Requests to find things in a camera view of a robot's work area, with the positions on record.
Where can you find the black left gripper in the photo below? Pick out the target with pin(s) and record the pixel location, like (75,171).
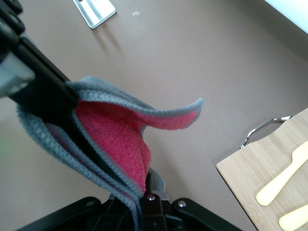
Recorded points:
(8,26)

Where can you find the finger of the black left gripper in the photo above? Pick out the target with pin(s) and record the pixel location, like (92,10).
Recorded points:
(87,146)

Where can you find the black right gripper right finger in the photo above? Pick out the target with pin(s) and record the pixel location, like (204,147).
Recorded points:
(156,214)

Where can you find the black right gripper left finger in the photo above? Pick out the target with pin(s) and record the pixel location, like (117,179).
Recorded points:
(96,216)

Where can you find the grey and pink microfibre cloth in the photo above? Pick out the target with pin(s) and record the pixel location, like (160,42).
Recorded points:
(113,130)

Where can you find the bamboo cutting board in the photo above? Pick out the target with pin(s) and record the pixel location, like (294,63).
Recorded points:
(260,163)

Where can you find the clear tape piece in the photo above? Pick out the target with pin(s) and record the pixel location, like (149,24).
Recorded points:
(136,12)

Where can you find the yellow plastic knife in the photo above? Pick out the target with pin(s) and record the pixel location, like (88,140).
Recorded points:
(276,185)

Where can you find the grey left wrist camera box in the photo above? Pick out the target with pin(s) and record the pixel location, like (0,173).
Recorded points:
(12,77)

